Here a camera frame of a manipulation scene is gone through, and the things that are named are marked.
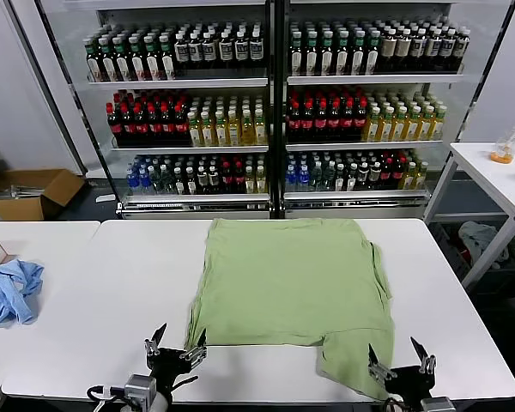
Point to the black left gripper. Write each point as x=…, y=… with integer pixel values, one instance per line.
x=169, y=365

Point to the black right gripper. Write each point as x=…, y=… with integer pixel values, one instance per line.
x=410, y=382

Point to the light green polo shirt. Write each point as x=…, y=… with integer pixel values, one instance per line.
x=292, y=279

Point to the glass door beverage cabinet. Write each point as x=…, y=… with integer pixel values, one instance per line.
x=189, y=201

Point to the grey crumpled cloth pile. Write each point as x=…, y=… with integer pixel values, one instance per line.
x=480, y=238

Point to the white paper scrap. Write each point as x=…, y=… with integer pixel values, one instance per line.
x=105, y=198

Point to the metal shelf with bottled drinks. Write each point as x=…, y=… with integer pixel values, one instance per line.
x=356, y=201

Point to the crumpled light blue cloth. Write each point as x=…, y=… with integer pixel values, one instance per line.
x=8, y=292

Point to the open cardboard box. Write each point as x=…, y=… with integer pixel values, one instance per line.
x=26, y=206

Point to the white side table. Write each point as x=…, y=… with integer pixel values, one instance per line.
x=489, y=171

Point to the beaker with orange liquid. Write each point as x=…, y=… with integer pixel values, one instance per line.
x=502, y=155

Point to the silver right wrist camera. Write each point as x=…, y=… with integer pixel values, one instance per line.
x=438, y=405

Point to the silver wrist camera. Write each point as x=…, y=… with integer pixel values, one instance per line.
x=438, y=405
x=139, y=388

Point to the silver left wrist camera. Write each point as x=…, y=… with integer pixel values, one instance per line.
x=139, y=388

